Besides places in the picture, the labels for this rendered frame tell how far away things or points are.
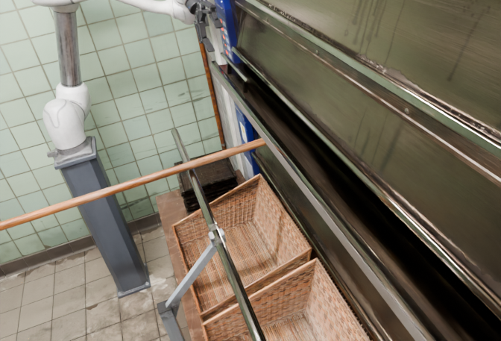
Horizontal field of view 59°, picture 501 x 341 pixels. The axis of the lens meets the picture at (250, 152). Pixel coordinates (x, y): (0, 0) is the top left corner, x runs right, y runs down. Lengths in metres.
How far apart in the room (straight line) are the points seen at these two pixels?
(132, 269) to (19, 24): 1.50
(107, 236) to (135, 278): 0.38
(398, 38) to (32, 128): 2.39
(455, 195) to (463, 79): 0.22
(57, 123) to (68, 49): 0.36
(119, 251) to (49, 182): 0.70
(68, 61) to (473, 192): 1.96
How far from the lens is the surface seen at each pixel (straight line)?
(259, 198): 2.13
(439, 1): 0.77
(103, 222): 2.56
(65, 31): 2.31
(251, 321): 1.12
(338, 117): 1.12
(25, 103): 2.83
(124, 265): 2.77
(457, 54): 0.73
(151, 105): 2.84
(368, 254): 0.87
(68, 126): 2.27
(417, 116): 0.84
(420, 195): 0.89
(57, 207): 1.66
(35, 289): 3.30
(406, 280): 0.88
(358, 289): 1.41
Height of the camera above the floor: 2.07
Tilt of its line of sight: 33 degrees down
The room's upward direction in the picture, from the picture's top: 10 degrees counter-clockwise
